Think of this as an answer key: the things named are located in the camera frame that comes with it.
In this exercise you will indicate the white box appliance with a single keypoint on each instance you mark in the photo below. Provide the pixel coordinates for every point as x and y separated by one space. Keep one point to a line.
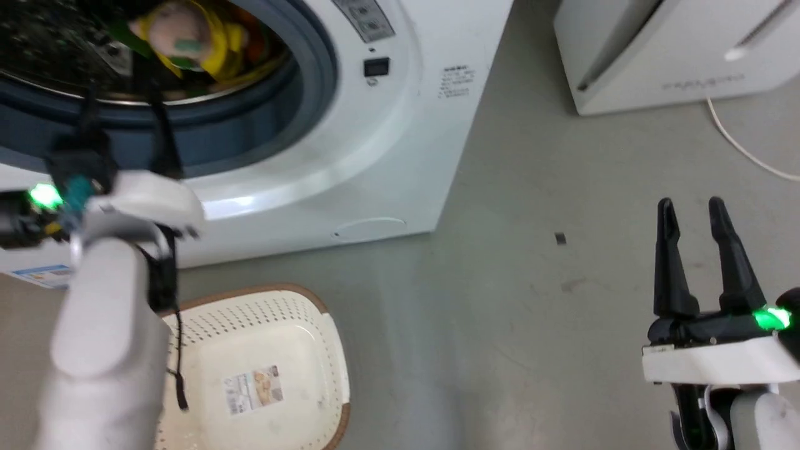
662 50

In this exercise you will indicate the yellow and pink plush toy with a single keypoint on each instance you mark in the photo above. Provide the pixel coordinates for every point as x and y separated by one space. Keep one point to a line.
187 37

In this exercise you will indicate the blue energy sticker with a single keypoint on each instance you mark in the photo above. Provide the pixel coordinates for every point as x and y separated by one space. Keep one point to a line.
45 275

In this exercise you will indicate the cream perforated laundry basket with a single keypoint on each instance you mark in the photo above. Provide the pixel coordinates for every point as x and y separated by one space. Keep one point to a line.
294 350

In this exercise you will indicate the black door lock latch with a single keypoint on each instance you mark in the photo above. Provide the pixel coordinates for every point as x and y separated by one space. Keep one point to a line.
376 67

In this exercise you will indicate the paper label inside basket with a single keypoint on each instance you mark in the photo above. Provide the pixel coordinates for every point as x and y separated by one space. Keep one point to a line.
253 390

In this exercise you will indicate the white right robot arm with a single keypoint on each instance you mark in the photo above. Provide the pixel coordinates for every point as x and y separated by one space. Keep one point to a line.
750 419

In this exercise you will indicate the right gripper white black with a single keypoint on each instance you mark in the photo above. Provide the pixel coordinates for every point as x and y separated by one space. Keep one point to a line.
712 356

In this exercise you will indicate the white front-load washing machine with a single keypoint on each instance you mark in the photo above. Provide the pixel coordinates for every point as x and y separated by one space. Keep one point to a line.
387 156

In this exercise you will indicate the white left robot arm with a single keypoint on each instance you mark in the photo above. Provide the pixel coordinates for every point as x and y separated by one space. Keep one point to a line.
103 350

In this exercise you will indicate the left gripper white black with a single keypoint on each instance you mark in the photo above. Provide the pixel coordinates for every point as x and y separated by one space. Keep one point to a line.
147 200

